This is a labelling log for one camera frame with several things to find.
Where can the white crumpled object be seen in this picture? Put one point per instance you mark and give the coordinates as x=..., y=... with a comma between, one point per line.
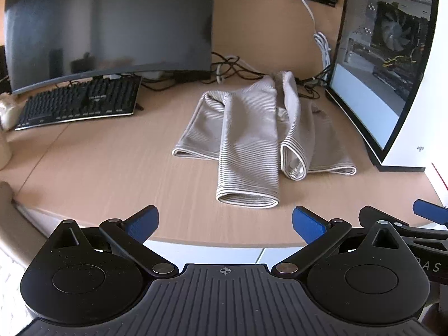
x=8, y=110

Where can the black keyboard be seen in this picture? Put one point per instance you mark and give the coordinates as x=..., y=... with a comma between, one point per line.
x=77, y=103

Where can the grey striped pants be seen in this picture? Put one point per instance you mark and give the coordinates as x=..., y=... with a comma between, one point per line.
x=252, y=136

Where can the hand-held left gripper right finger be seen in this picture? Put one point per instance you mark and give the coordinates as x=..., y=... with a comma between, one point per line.
x=309, y=224

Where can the curved black monitor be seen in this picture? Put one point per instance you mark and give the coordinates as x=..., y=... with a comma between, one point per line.
x=105, y=24

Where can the white glass-sided computer case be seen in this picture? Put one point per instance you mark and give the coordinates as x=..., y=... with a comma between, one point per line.
x=402, y=77

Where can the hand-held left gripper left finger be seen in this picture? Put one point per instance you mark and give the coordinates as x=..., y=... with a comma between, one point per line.
x=141, y=222

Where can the person's dark red clothing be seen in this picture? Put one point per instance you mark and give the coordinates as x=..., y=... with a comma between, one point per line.
x=437, y=322

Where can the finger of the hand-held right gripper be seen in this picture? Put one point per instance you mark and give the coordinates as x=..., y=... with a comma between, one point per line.
x=428, y=210
x=371, y=214

